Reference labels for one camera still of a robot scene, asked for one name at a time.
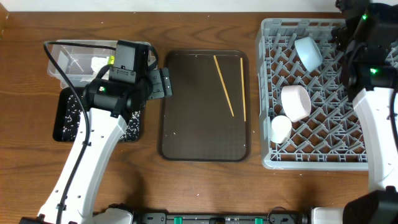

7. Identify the brown serving tray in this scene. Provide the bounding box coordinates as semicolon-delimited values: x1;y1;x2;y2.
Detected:
158;50;251;162

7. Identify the clear plastic bin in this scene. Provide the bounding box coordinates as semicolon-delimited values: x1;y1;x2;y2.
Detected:
47;40;117;88

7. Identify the white cup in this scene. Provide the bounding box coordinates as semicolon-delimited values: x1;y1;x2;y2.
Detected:
271;115;292;144

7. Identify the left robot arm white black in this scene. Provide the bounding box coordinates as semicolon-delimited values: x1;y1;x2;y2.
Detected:
20;40;172;223

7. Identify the light blue bowl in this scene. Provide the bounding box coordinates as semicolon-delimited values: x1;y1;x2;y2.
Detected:
294;37;323;72

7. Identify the black bin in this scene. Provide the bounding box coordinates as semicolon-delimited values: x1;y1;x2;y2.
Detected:
52;86;146;143

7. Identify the pink bowl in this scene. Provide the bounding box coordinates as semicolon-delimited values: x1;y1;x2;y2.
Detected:
280;85;312;123

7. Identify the grey dishwasher rack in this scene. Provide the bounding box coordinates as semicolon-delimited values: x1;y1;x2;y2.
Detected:
255;17;398;171

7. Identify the black rail at table edge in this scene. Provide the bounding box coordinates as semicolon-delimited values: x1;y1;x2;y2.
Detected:
121;207;312;224

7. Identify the waste paper wrapper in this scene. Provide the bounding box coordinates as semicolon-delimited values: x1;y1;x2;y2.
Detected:
91;55;114;74

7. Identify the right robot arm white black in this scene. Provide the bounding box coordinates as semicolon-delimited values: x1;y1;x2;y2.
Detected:
309;0;397;223

